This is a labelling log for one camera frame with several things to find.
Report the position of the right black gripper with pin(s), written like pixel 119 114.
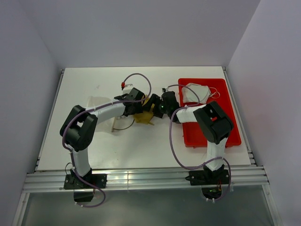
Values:
pixel 154 99

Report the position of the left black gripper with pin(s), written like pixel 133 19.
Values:
pixel 138 109

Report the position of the yellow bra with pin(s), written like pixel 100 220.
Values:
pixel 145 117

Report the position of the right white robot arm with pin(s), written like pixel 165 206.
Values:
pixel 213 122

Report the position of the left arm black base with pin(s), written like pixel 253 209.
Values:
pixel 82 189

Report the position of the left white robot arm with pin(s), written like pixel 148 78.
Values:
pixel 79 127

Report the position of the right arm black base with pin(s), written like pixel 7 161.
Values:
pixel 210 181

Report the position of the white folded bra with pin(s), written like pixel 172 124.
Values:
pixel 198 93

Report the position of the red plastic tray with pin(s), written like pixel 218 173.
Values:
pixel 193 136

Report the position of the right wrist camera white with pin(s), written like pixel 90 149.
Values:
pixel 164 89

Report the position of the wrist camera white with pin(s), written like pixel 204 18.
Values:
pixel 126 88
pixel 164 89

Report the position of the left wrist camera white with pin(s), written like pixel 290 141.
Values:
pixel 126 88

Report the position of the aluminium rail frame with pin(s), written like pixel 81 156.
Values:
pixel 145 185

